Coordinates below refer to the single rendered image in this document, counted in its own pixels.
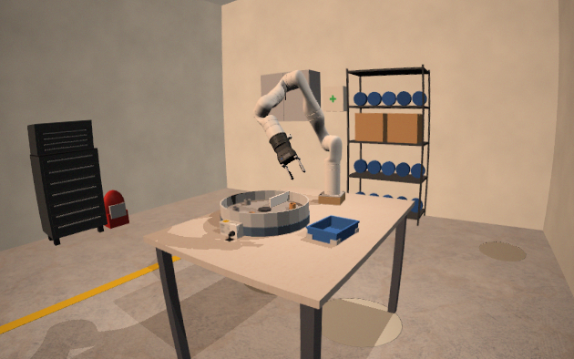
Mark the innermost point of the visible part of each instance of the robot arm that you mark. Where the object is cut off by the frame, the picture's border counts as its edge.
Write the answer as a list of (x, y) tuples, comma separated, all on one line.
[(315, 115)]

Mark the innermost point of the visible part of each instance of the blue open crate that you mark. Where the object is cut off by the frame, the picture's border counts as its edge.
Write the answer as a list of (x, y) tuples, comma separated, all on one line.
[(332, 229)]

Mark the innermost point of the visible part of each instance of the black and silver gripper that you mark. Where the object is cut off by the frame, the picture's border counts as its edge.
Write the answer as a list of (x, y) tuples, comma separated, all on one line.
[(282, 146)]

